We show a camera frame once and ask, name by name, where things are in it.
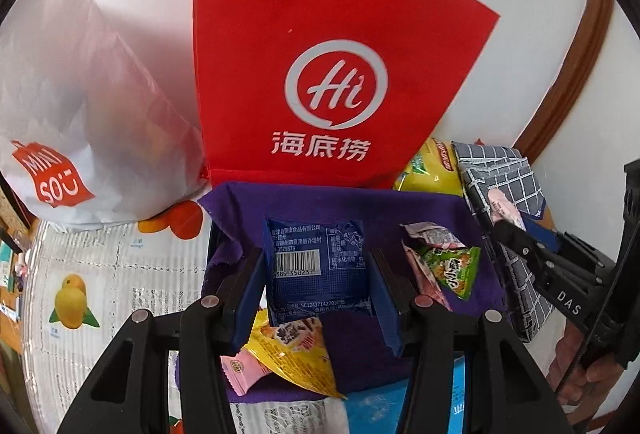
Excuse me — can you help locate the dark blue snack packet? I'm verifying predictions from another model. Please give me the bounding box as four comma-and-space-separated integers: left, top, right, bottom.
264, 218, 371, 326

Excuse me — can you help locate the panda print snack packet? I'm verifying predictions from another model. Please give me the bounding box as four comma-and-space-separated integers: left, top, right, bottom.
220, 348, 271, 396

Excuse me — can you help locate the patterned brown book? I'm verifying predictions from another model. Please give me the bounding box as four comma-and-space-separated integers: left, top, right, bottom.
0, 175, 37, 237

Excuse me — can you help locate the white Miniso plastic bag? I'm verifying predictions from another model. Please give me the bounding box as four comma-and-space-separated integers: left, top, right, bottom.
1, 0, 204, 230

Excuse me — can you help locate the white snack packet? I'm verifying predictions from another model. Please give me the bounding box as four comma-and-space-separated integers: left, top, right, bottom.
402, 221, 465, 250

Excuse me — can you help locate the yellow chips bag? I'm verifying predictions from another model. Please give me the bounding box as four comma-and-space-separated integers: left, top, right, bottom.
394, 137, 463, 197

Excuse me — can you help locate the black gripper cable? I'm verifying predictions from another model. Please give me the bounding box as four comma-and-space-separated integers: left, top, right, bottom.
552, 263, 624, 395

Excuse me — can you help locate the yellow triangular snack packet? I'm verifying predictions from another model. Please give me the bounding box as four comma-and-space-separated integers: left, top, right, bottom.
245, 309, 344, 398

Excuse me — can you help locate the green triangular snack packet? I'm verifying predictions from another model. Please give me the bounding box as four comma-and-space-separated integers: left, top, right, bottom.
420, 246, 480, 301

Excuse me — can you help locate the red paper shopping bag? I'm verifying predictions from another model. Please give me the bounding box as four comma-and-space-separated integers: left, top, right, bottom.
193, 0, 498, 189

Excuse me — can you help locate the brown wooden door frame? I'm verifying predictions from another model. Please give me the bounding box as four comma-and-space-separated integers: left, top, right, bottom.
514, 0, 614, 163

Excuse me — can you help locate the person's right hand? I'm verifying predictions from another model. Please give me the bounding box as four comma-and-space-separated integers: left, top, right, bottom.
547, 322, 625, 405

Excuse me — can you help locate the grey plaid folded cloth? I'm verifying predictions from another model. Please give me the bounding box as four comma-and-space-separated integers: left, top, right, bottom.
452, 142, 551, 343

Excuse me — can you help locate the purple towel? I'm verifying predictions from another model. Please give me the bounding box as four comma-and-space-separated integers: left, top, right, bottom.
200, 181, 482, 394

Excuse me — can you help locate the small pink snack packet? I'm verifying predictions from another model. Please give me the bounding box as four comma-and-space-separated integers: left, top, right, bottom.
487, 188, 526, 230

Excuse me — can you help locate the pink lollipop candy packet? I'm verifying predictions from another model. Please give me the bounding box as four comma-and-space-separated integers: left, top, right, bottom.
402, 244, 452, 311

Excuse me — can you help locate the blue tissue pack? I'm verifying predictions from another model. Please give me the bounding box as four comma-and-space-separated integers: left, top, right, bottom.
344, 356, 466, 434

